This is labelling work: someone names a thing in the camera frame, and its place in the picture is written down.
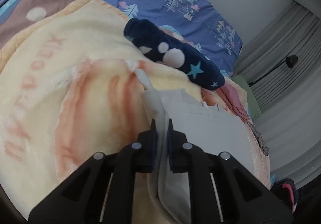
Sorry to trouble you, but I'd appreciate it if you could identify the black pink shoe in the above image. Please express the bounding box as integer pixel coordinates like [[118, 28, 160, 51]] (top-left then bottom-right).
[[270, 178, 299, 214]]

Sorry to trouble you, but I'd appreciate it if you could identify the green pillow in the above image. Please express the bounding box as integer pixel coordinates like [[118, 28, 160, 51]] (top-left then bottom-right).
[[231, 75, 262, 120]]

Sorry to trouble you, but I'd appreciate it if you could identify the black floor lamp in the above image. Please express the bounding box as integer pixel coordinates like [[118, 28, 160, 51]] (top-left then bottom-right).
[[248, 55, 299, 87]]

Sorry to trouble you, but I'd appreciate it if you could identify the folded pink clothes stack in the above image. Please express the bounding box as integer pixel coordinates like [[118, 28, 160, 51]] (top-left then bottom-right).
[[215, 83, 250, 123]]

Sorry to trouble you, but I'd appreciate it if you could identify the floral patterned garment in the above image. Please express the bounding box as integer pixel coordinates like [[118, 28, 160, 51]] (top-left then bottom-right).
[[247, 122, 269, 156]]

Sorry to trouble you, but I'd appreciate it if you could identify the cream peach plush blanket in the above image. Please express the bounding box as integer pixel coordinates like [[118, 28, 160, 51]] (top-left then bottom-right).
[[1, 0, 271, 219]]

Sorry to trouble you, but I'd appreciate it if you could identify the navy star plush garment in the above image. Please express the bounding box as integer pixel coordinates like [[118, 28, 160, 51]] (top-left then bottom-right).
[[124, 18, 225, 90]]

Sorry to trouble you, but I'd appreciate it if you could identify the blue tree-print pillow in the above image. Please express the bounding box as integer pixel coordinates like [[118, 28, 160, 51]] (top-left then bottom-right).
[[104, 0, 243, 77]]

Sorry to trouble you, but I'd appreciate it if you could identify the light grey t-shirt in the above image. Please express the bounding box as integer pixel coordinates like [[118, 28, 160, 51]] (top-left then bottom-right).
[[126, 60, 253, 224]]

